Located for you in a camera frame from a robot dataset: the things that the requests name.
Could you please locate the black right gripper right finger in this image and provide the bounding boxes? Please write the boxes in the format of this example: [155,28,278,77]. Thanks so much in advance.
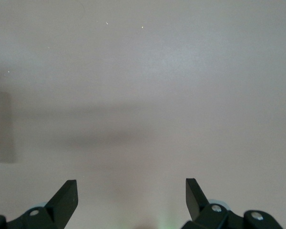
[181,177,284,229]

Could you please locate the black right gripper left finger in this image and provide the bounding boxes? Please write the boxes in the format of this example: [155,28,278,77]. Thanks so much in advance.
[0,179,78,229]

